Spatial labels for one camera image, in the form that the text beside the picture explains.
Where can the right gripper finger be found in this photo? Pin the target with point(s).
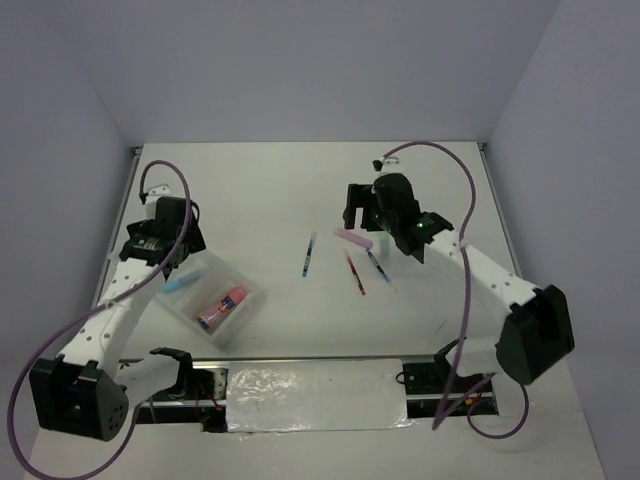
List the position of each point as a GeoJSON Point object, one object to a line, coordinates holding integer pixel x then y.
{"type": "Point", "coordinates": [356, 194]}
{"type": "Point", "coordinates": [370, 220]}

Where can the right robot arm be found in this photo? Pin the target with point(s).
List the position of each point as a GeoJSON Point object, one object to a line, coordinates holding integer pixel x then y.
{"type": "Point", "coordinates": [532, 330]}

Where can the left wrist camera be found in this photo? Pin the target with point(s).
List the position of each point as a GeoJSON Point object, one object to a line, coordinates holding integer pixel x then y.
{"type": "Point", "coordinates": [151, 195]}

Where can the right table rail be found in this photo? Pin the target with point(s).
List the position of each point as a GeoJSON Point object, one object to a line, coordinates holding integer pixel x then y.
{"type": "Point", "coordinates": [482, 147]}

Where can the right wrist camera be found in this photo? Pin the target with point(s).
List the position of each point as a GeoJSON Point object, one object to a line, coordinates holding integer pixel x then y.
{"type": "Point", "coordinates": [387, 165]}

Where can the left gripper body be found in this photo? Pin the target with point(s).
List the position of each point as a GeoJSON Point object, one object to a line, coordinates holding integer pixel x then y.
{"type": "Point", "coordinates": [193, 241]}

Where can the green highlighter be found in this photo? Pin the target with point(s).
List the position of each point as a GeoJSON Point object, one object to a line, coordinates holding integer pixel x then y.
{"type": "Point", "coordinates": [383, 248]}

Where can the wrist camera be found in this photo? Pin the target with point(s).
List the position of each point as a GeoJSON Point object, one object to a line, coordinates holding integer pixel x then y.
{"type": "Point", "coordinates": [387, 165]}
{"type": "Point", "coordinates": [151, 195]}

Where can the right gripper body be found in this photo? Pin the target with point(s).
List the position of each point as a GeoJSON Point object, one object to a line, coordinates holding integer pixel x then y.
{"type": "Point", "coordinates": [385, 219]}

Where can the blue pen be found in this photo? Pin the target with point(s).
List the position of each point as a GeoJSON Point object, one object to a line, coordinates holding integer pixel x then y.
{"type": "Point", "coordinates": [380, 270]}
{"type": "Point", "coordinates": [308, 254]}

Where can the red pen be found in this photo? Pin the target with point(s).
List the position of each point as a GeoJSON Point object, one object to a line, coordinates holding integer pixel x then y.
{"type": "Point", "coordinates": [354, 272]}

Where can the blue pen right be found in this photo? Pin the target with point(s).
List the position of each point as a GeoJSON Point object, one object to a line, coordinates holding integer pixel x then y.
{"type": "Point", "coordinates": [380, 270]}

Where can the pink highlighter in container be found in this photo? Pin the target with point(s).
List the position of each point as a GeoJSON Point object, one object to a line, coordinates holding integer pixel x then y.
{"type": "Point", "coordinates": [232, 299]}

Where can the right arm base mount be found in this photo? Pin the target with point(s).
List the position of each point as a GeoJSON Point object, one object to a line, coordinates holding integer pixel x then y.
{"type": "Point", "coordinates": [424, 385]}

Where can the clear plastic container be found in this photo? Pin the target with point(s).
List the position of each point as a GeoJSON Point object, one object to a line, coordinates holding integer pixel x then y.
{"type": "Point", "coordinates": [202, 307]}

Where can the blue highlighter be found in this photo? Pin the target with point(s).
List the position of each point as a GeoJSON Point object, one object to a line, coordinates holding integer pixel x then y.
{"type": "Point", "coordinates": [181, 282]}

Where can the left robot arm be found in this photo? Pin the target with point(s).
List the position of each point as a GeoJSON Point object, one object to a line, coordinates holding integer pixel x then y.
{"type": "Point", "coordinates": [86, 390]}

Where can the blue pen left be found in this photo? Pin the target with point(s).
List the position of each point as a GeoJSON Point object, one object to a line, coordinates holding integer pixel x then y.
{"type": "Point", "coordinates": [308, 254]}

